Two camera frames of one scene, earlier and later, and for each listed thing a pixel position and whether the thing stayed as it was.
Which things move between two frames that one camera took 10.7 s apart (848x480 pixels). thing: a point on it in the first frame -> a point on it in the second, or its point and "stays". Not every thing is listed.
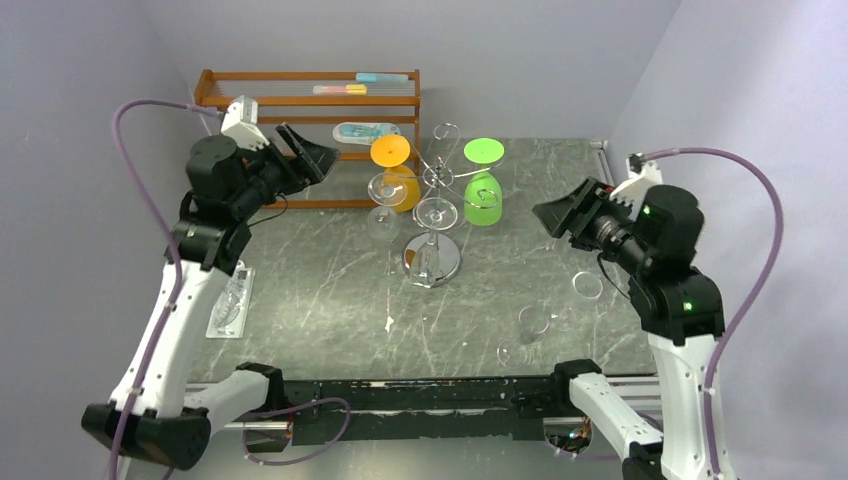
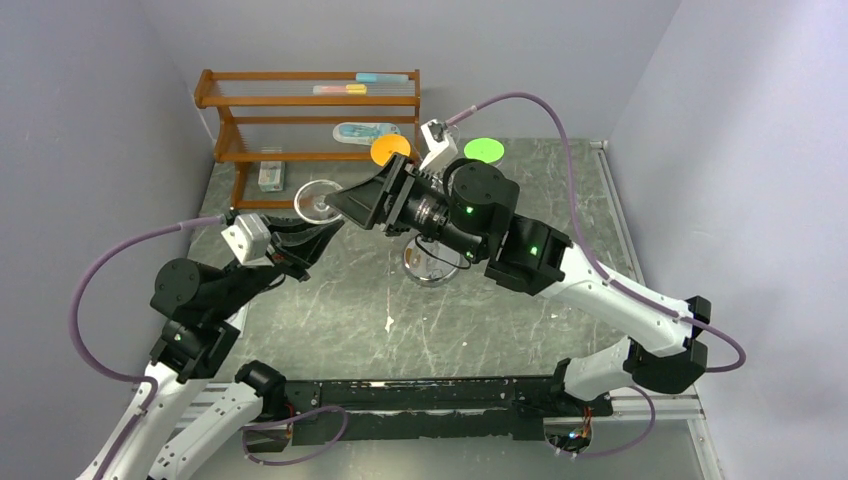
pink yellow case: x=342 y=90 stays
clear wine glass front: x=512 y=354 -> x=309 y=201
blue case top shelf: x=378 y=77 stays
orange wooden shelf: x=371 y=119 stays
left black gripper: x=313 y=162 -> x=304 y=246
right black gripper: x=586 y=216 -> x=393 y=196
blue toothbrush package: x=363 y=133 stays
